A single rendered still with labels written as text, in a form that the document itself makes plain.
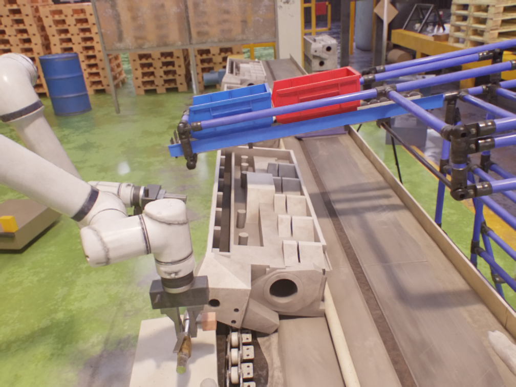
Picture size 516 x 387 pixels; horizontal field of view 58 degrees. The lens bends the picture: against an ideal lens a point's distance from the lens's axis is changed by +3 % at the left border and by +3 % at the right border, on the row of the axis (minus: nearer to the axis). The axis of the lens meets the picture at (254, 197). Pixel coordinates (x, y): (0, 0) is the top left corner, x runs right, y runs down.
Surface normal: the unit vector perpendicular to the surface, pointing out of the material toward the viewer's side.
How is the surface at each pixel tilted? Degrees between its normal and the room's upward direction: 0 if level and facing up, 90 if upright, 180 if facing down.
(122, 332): 0
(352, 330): 0
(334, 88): 92
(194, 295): 90
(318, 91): 92
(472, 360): 0
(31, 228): 90
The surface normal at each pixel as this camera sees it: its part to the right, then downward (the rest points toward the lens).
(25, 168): 0.60, -0.01
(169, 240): 0.36, 0.38
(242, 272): 0.34, -0.69
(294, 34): 0.04, 0.42
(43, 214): 0.98, 0.00
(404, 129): -0.39, 0.41
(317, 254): 0.11, -0.71
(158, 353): -0.07, -0.90
